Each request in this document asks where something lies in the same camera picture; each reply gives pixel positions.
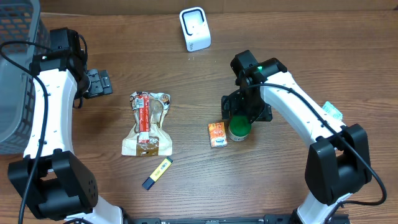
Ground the yellow highlighter marker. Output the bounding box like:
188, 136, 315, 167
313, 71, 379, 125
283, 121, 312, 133
142, 157, 173, 190

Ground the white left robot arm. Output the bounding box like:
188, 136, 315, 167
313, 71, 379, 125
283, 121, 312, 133
8, 28, 128, 223

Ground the teal tissue packet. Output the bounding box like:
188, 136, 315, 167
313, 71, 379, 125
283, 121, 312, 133
322, 101, 343, 121

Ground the green lid jar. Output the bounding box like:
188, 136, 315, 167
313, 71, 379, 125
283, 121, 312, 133
228, 115, 251, 142

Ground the orange juice carton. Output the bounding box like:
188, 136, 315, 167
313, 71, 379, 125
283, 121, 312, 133
208, 122, 228, 148

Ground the white barcode scanner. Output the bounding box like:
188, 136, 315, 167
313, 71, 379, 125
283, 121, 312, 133
179, 7, 211, 52

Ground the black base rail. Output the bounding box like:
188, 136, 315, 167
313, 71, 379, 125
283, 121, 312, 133
124, 213, 352, 224

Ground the grey plastic mesh basket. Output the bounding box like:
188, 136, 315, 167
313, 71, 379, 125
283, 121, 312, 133
1, 0, 50, 154

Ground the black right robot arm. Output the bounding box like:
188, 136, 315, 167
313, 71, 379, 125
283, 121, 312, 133
221, 50, 371, 223

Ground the brown snack pouch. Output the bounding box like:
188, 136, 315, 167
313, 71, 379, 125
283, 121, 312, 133
121, 91, 173, 157

